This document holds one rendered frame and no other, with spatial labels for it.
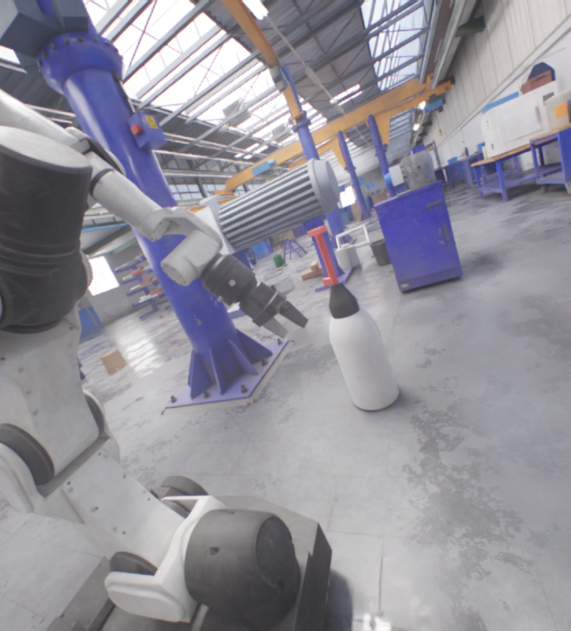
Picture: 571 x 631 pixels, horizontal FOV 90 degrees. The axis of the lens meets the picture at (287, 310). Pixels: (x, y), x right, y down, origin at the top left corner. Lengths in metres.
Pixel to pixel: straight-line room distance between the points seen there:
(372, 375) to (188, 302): 1.24
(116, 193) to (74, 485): 0.58
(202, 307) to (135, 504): 1.36
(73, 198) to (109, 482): 0.58
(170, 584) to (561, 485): 0.92
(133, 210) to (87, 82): 1.67
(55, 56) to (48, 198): 1.86
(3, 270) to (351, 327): 0.99
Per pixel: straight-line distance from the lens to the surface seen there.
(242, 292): 0.58
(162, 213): 0.63
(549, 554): 0.97
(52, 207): 0.49
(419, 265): 2.49
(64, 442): 0.75
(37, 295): 0.55
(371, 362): 1.23
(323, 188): 3.48
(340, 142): 13.89
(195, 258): 0.59
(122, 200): 0.65
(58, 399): 0.71
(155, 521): 0.84
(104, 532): 0.82
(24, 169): 0.47
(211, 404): 1.98
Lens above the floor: 0.82
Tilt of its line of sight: 14 degrees down
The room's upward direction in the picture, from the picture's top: 22 degrees counter-clockwise
